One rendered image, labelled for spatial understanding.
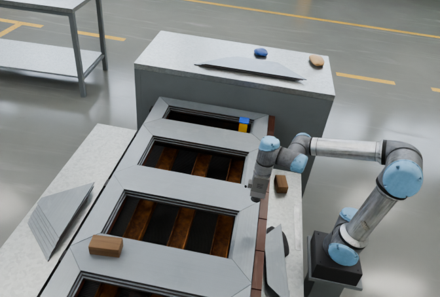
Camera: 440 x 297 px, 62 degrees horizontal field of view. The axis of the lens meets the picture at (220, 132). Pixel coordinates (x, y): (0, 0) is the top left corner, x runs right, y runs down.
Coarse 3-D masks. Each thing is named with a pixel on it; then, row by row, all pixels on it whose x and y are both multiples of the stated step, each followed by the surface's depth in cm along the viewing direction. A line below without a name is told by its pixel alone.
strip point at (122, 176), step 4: (128, 168) 187; (132, 168) 188; (116, 172) 184; (120, 172) 185; (124, 172) 185; (128, 172) 185; (132, 172) 185; (116, 176) 182; (120, 176) 182; (124, 176) 183; (128, 176) 183; (120, 180) 180; (124, 180) 180; (124, 184) 178
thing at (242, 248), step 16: (176, 112) 239; (192, 112) 238; (208, 112) 236; (176, 144) 211; (192, 144) 210; (144, 160) 197; (128, 192) 176; (192, 208) 174; (208, 208) 173; (224, 208) 172; (256, 208) 174; (240, 224) 165; (256, 224) 166; (240, 240) 158; (240, 256) 151; (80, 272) 140; (128, 288) 139; (144, 288) 139; (160, 288) 138
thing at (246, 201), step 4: (244, 184) 186; (244, 188) 183; (248, 188) 184; (244, 192) 181; (248, 192) 181; (244, 196) 179; (248, 196) 179; (244, 200) 177; (248, 200) 177; (244, 204) 175; (248, 204) 175; (252, 204) 175; (240, 208) 173; (244, 208) 173
